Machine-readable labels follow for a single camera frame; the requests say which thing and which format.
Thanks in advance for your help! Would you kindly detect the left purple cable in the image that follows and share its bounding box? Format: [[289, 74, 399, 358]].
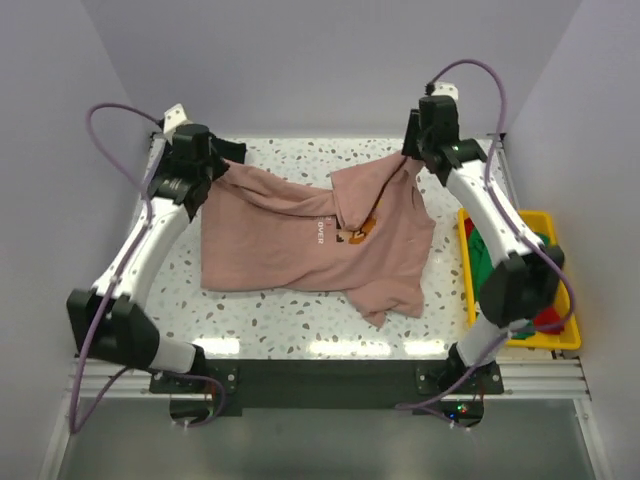
[[68, 103, 229, 435]]

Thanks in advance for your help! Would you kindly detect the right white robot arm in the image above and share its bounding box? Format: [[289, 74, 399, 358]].
[[402, 94, 565, 393]]

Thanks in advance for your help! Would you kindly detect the pink printed t-shirt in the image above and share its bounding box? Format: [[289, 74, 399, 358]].
[[200, 153, 435, 327]]

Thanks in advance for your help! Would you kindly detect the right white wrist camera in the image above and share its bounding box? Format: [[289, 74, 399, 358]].
[[425, 81, 459, 101]]

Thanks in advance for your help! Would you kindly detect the red t-shirt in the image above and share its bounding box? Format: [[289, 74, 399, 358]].
[[462, 217, 569, 336]]

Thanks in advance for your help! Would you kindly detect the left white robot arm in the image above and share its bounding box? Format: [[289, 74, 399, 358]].
[[66, 124, 228, 392]]

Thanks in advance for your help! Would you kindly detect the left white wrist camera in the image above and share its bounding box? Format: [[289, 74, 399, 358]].
[[162, 103, 191, 138]]

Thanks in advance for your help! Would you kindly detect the folded black t-shirt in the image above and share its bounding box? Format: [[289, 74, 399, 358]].
[[211, 135, 247, 164]]

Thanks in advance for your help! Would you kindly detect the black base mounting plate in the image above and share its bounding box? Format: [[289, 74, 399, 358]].
[[148, 357, 504, 429]]

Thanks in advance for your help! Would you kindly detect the yellow plastic bin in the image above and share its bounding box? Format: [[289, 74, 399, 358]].
[[457, 208, 581, 351]]

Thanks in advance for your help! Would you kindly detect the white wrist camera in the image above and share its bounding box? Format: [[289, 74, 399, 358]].
[[162, 103, 191, 138], [425, 81, 459, 101]]

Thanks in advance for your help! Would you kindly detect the green t-shirt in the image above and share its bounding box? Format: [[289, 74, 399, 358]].
[[467, 227, 564, 341]]

